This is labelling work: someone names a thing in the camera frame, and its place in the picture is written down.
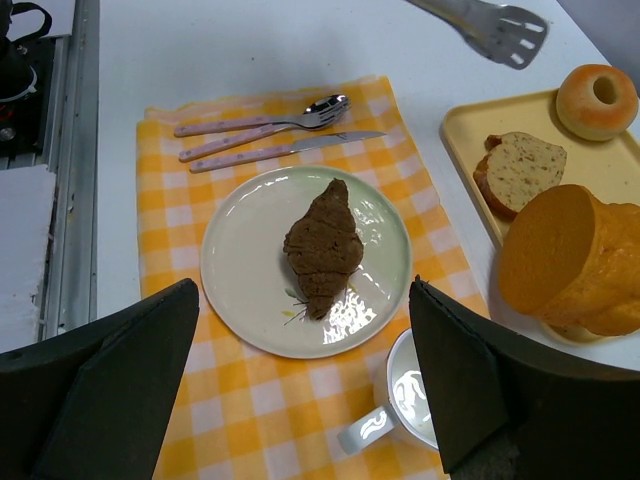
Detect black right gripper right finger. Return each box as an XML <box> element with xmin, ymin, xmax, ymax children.
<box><xmin>409</xmin><ymin>279</ymin><xmax>639</xmax><ymax>479</ymax></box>

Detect round bagel bun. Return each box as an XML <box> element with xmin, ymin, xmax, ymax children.
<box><xmin>555</xmin><ymin>64</ymin><xmax>639</xmax><ymax>141</ymax></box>

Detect large orange brioche loaf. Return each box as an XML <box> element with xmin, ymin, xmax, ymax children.
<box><xmin>498</xmin><ymin>185</ymin><xmax>639</xmax><ymax>336</ymax></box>

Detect yellow checkered cloth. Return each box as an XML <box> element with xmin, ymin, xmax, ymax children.
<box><xmin>137</xmin><ymin>76</ymin><xmax>487</xmax><ymax>479</ymax></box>

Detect pale green ceramic plate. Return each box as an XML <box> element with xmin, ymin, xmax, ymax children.
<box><xmin>200</xmin><ymin>165</ymin><xmax>412</xmax><ymax>359</ymax></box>

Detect seeded bread slice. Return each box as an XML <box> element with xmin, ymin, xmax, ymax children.
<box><xmin>473</xmin><ymin>131</ymin><xmax>568</xmax><ymax>220</ymax></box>

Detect stainless steel tongs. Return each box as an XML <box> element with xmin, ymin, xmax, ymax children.
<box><xmin>409</xmin><ymin>0</ymin><xmax>549</xmax><ymax>70</ymax></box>

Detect white foam board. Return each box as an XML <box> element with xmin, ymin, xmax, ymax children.
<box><xmin>0</xmin><ymin>165</ymin><xmax>56</xmax><ymax>352</ymax></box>

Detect dark brown croissant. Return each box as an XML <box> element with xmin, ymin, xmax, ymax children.
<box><xmin>283</xmin><ymin>178</ymin><xmax>364</xmax><ymax>320</ymax></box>

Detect aluminium table frame rail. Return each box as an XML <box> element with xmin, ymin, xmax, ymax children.
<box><xmin>39</xmin><ymin>1</ymin><xmax>100</xmax><ymax>340</ymax></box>

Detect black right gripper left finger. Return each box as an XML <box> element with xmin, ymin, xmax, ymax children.
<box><xmin>1</xmin><ymin>279</ymin><xmax>199</xmax><ymax>479</ymax></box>

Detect pink-handled knife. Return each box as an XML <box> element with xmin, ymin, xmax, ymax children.
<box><xmin>189</xmin><ymin>131</ymin><xmax>386</xmax><ymax>173</ymax></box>

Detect pink-handled spoon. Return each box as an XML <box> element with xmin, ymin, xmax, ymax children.
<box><xmin>174</xmin><ymin>94</ymin><xmax>351</xmax><ymax>138</ymax></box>

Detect white ceramic mug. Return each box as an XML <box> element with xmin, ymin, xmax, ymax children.
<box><xmin>338</xmin><ymin>329</ymin><xmax>438</xmax><ymax>455</ymax></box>

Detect yellow plastic tray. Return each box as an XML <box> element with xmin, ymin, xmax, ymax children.
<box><xmin>439</xmin><ymin>88</ymin><xmax>640</xmax><ymax>345</ymax></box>

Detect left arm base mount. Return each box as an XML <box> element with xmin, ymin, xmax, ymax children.
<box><xmin>1</xmin><ymin>1</ymin><xmax>54</xmax><ymax>158</ymax></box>

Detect pink-handled fork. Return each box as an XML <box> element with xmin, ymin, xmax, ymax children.
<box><xmin>178</xmin><ymin>99</ymin><xmax>352</xmax><ymax>163</ymax></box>

